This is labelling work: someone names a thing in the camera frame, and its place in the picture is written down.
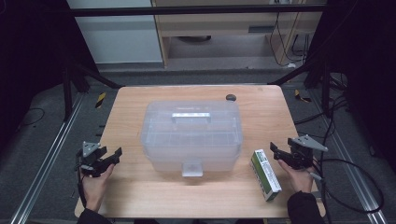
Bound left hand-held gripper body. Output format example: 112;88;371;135
74;141;108;179

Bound hand-held gripper black cable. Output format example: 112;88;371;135
309;158;385;224
76;161;88;209

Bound person's left hand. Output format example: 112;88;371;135
79;163;116;213

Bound black metal stand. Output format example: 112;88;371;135
60;59;124;122
267;59;332;118

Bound left hand-held gripper black cable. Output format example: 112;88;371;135
76;161;88;209

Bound right hand-held gripper black cable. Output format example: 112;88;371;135
309;158;385;224

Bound yellow black floor tape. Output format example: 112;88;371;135
293;89;312;104
94;91;107;109

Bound black horizontal bar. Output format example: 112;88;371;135
66;4;328;18

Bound wooden shelf unit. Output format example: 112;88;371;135
151;0;328;68

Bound green white medicine box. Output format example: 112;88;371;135
249;148;283;203

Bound black floor cables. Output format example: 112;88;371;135
293;73;349;141

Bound aluminium floor rail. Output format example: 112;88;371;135
311;90;389;224
8;92;85;224

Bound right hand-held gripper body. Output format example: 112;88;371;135
288;134;329;171

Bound white cabinet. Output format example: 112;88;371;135
65;0;163;64

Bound clear plastic storage box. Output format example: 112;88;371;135
139;100;245;177

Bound thin black floor cable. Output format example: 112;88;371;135
18;106;46;127

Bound black cables by shelf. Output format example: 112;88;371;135
269;12;312;68

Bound person's right hand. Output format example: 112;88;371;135
277;160;316;194

